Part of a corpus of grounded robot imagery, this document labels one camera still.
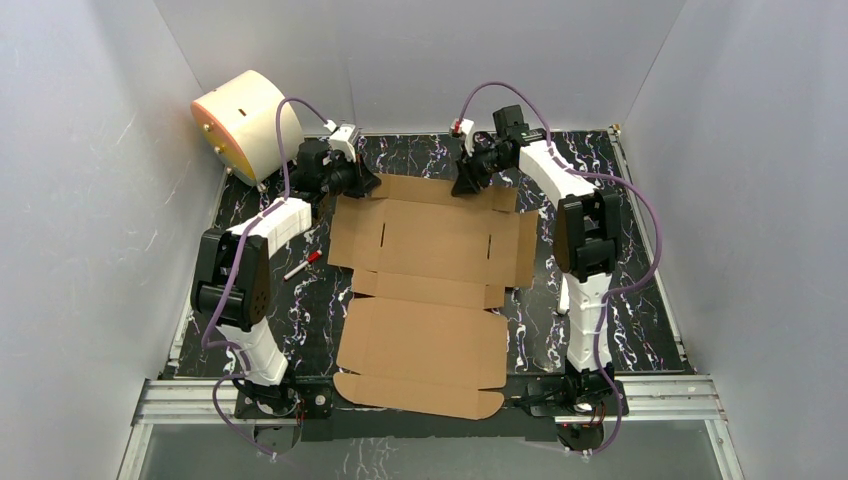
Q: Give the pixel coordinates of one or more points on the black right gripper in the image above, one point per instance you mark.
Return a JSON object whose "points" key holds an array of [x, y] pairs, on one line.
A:
{"points": [[467, 175]]}

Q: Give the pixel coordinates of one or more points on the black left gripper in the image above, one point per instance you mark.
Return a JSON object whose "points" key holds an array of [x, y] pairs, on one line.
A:
{"points": [[351, 177]]}

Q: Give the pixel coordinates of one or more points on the brown cardboard box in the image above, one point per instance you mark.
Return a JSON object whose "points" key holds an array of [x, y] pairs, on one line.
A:
{"points": [[430, 273]]}

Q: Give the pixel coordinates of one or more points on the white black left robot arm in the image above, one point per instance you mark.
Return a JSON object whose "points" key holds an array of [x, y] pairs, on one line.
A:
{"points": [[232, 280]]}

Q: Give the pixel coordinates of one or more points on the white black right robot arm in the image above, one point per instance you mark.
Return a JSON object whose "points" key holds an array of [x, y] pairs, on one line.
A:
{"points": [[587, 225]]}

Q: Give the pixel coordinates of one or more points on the red and white marker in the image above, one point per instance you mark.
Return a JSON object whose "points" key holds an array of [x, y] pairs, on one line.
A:
{"points": [[311, 258]]}

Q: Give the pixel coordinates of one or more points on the cream cylindrical drum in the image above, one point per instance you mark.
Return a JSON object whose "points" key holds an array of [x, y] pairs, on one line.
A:
{"points": [[239, 119]]}

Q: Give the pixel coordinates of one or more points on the white plastic block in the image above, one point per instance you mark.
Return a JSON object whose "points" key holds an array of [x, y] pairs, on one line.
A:
{"points": [[563, 300]]}

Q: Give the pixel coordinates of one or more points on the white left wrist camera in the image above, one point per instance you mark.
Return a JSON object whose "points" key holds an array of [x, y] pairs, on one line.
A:
{"points": [[343, 138]]}

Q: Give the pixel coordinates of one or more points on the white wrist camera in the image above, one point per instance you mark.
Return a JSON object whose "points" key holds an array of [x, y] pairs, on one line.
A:
{"points": [[343, 138], [463, 129]]}

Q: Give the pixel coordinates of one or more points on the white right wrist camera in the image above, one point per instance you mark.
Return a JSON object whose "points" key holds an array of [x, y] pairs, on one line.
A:
{"points": [[463, 129]]}

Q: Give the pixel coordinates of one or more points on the aluminium table edge rail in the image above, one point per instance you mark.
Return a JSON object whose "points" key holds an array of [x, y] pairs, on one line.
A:
{"points": [[647, 235]]}

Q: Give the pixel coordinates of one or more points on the aluminium front frame rail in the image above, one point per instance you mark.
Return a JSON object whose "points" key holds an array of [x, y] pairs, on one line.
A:
{"points": [[643, 398]]}

